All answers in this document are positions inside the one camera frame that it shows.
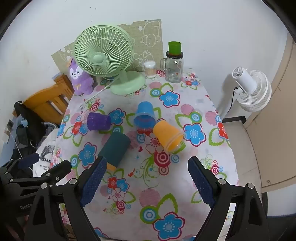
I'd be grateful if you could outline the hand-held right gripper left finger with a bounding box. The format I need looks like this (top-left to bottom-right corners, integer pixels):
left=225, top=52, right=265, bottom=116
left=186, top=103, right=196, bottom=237
left=24, top=156, right=108, bottom=241

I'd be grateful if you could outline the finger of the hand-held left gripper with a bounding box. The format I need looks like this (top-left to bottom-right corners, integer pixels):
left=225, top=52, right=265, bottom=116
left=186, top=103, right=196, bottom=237
left=0, top=160, right=22, bottom=183
left=10, top=160, right=72, bottom=188

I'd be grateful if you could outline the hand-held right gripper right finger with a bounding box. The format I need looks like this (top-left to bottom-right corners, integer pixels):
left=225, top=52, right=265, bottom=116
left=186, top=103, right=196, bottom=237
left=188, top=156, right=270, bottom=241

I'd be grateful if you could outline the dark green cup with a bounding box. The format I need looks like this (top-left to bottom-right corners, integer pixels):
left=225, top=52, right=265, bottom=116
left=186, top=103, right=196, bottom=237
left=97, top=132, right=131, bottom=168

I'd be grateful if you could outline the purple cup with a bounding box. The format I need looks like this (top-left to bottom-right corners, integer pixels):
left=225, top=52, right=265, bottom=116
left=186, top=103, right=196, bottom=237
left=87, top=112, right=111, bottom=131

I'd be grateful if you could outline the orange cup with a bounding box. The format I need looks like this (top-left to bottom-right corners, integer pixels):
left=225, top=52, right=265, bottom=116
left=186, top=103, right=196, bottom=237
left=153, top=120, right=186, bottom=153

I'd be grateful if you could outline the blue cup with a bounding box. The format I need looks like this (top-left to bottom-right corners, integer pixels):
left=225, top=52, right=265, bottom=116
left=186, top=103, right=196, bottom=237
left=133, top=101, right=157, bottom=128

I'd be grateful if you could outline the small green cup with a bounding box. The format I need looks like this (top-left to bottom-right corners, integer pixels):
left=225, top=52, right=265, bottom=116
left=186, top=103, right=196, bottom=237
left=168, top=41, right=182, bottom=55

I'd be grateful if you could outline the white printed shirt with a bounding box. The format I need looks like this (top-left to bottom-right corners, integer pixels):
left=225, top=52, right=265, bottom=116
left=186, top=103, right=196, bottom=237
left=32, top=139, right=60, bottom=178

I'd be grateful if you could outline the dark clothes pile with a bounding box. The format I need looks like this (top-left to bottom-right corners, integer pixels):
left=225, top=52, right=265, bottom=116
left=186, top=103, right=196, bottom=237
left=0, top=101, right=60, bottom=176

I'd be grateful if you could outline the floral tablecloth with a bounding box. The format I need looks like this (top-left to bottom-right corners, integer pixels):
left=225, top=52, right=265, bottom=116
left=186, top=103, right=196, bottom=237
left=35, top=68, right=238, bottom=241

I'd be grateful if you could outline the wooden chair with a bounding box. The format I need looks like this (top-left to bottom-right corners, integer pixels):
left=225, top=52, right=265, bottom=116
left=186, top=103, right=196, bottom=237
left=13, top=74, right=75, bottom=124

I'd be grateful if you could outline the beige door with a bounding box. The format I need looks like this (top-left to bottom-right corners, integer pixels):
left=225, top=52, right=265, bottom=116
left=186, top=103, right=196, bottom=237
left=245, top=35, right=296, bottom=193

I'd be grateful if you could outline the purple plush toy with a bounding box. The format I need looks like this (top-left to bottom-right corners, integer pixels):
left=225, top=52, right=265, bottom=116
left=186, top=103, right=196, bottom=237
left=69, top=58, right=94, bottom=96

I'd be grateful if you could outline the white fan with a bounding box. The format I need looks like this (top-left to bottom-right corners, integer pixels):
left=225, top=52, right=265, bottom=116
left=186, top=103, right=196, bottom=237
left=232, top=66, right=272, bottom=113

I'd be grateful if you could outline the green desk fan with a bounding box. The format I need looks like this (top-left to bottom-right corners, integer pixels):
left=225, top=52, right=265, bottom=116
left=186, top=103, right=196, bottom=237
left=74, top=25, right=146, bottom=95

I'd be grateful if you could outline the cotton swab container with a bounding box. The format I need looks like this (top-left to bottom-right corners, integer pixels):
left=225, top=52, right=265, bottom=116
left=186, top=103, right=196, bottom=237
left=144, top=61, right=158, bottom=78

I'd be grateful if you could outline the thin white cable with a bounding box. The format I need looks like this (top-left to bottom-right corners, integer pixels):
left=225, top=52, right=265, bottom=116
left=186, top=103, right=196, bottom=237
left=10, top=132, right=31, bottom=168

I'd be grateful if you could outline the wall socket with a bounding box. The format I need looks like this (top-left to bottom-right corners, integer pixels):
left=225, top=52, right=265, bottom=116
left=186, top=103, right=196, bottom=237
left=5, top=119, right=14, bottom=142

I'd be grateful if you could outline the black power cable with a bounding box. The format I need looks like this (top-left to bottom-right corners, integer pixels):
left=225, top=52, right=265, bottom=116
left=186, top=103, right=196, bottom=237
left=229, top=87, right=238, bottom=116

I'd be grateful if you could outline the white fan cable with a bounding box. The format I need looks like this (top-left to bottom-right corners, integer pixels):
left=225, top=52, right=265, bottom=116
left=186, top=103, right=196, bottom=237
left=82, top=76, right=119, bottom=105

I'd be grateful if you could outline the glass jar with handle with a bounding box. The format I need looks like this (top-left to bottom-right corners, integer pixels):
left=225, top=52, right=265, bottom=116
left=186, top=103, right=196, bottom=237
left=161, top=52, right=184, bottom=83

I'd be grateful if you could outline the green cartoon wall sheet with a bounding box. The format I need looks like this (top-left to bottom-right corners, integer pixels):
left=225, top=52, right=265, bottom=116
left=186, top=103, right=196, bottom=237
left=51, top=20, right=164, bottom=72

